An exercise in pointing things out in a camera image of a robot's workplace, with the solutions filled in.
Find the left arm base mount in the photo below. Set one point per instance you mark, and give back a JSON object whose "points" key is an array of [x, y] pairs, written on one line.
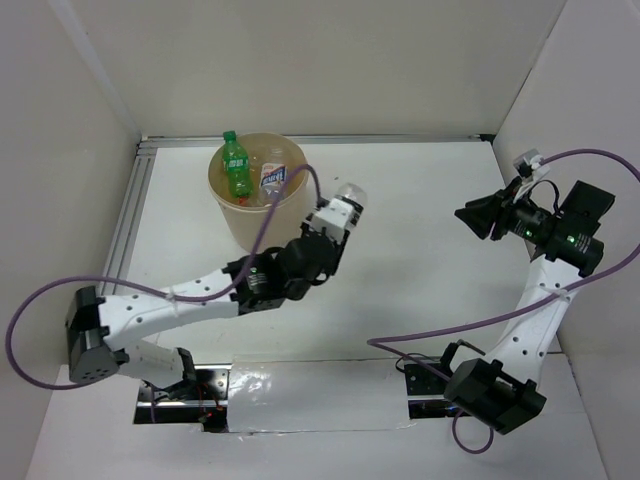
{"points": [[201, 397]]}

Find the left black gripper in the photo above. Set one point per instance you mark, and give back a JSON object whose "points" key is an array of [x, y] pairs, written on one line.
{"points": [[333, 262]]}

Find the green Sprite bottle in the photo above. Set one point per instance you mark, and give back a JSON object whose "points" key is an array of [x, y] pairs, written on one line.
{"points": [[236, 166]]}

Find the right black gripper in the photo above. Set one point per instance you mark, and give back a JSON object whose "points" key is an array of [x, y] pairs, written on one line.
{"points": [[482, 213]]}

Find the beige round bin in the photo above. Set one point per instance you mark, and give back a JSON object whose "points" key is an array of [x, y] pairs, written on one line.
{"points": [[244, 222]]}

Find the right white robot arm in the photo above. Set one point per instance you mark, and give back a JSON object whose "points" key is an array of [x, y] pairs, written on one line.
{"points": [[500, 387]]}

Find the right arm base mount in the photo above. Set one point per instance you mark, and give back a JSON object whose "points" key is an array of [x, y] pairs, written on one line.
{"points": [[425, 393]]}

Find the clear bottle printed label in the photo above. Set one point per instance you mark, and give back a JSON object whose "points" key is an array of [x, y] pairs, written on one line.
{"points": [[271, 181]]}

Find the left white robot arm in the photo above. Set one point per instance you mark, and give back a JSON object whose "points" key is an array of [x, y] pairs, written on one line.
{"points": [[109, 335]]}

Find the large crushed clear bottle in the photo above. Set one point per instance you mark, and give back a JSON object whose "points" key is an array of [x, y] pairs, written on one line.
{"points": [[356, 197]]}

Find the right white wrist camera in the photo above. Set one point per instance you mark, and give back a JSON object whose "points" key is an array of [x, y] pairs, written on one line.
{"points": [[530, 169]]}

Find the clear ribbed bottle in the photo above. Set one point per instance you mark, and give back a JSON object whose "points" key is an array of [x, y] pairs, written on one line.
{"points": [[262, 153]]}

